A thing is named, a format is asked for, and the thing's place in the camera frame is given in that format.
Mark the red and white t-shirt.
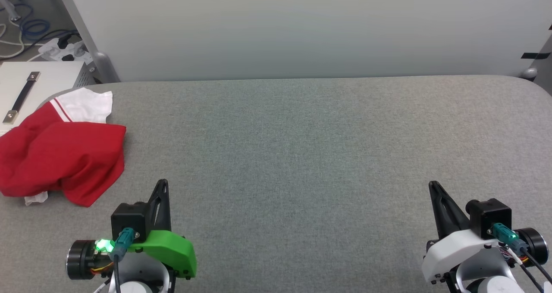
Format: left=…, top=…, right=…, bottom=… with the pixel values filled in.
left=0, top=87, right=127, bottom=207

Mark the white partition panel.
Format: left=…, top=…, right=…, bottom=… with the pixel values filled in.
left=65, top=0, right=552, bottom=82

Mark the thin black cable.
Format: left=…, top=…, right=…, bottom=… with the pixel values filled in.
left=514, top=258, right=543, bottom=293

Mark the white case with black handle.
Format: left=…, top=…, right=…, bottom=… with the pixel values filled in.
left=0, top=62, right=93, bottom=134

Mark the white cable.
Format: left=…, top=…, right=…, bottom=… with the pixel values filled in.
left=0, top=22, right=27, bottom=59

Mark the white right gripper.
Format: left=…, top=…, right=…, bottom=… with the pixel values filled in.
left=422, top=181, right=504, bottom=284

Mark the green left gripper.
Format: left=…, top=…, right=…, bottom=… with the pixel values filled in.
left=125, top=180, right=198, bottom=279

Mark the blue cable coil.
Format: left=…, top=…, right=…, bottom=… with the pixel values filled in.
left=0, top=0, right=51, bottom=42

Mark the black cable with teal connector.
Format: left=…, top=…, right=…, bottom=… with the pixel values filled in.
left=492, top=223, right=552, bottom=285
left=112, top=228, right=136, bottom=293

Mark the white power strip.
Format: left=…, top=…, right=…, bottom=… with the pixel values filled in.
left=39, top=39, right=93, bottom=65

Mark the grey upholstered work surface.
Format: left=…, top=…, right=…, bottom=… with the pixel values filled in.
left=0, top=75, right=552, bottom=293

